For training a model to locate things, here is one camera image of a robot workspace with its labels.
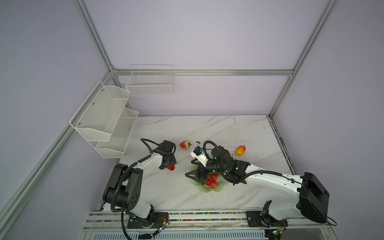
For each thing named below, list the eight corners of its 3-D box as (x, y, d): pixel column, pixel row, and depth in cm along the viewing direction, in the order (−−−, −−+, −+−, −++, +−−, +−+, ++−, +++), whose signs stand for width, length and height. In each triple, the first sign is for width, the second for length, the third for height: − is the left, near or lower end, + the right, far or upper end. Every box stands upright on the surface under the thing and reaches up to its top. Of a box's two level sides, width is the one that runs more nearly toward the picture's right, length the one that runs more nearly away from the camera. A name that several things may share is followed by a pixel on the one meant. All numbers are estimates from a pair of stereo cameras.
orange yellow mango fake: (238, 157, 99) (239, 154, 96) (233, 151, 102) (234, 148, 99) (247, 152, 101) (249, 149, 99) (243, 146, 104) (244, 144, 102)
